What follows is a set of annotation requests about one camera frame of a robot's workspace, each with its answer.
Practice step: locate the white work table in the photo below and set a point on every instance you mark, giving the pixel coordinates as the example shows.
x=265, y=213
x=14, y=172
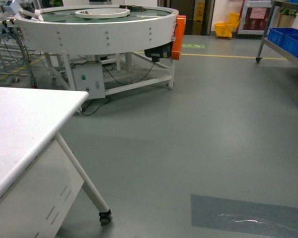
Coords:
x=40, y=176

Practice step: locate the orange motor cover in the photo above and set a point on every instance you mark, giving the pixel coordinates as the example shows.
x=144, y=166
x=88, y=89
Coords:
x=178, y=35

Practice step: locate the round white conveyor table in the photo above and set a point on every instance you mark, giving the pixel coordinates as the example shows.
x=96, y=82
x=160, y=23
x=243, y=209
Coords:
x=133, y=43

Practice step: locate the yellow mop bucket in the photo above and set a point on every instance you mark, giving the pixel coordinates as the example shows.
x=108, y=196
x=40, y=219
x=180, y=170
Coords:
x=225, y=29

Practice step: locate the steel shelf cart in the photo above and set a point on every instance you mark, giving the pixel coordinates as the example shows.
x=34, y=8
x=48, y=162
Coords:
x=284, y=41

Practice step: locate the grey control box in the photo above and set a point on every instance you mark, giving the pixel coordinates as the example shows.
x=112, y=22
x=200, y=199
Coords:
x=88, y=77

